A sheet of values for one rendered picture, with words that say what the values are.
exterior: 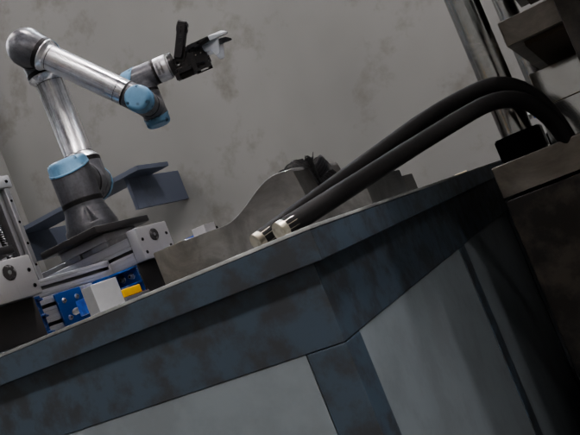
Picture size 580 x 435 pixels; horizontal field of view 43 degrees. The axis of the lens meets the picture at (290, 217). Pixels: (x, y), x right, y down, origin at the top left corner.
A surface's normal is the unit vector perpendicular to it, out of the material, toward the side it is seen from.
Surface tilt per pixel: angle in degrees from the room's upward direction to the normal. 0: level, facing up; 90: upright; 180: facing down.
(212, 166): 90
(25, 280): 90
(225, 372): 90
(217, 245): 90
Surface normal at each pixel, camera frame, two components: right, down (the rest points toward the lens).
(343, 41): -0.46, 0.15
